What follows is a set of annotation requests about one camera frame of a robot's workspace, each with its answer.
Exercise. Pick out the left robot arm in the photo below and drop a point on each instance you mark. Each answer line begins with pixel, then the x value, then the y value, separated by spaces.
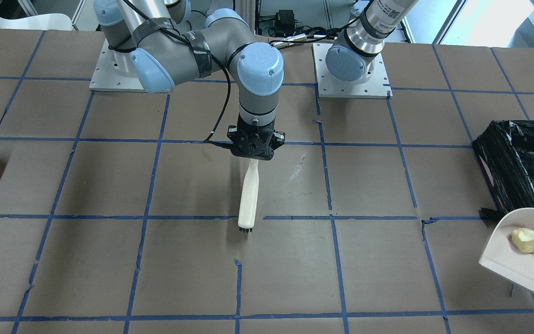
pixel 351 57

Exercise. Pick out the beige plastic dustpan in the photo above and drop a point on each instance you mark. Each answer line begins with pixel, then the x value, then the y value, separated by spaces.
pixel 503 258

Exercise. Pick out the beige hand brush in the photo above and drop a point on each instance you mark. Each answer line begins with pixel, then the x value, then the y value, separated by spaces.
pixel 249 198

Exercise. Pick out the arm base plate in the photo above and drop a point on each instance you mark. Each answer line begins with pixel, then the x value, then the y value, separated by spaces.
pixel 136 71
pixel 372 85

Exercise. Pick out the black bag lined bin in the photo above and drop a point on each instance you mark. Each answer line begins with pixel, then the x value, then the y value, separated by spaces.
pixel 506 148

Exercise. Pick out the apple core piece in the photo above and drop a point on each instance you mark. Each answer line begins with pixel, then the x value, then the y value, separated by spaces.
pixel 523 239

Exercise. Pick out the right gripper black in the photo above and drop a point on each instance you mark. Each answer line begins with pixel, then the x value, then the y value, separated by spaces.
pixel 233 136

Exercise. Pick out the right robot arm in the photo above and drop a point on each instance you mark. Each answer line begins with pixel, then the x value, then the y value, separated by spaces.
pixel 143 43

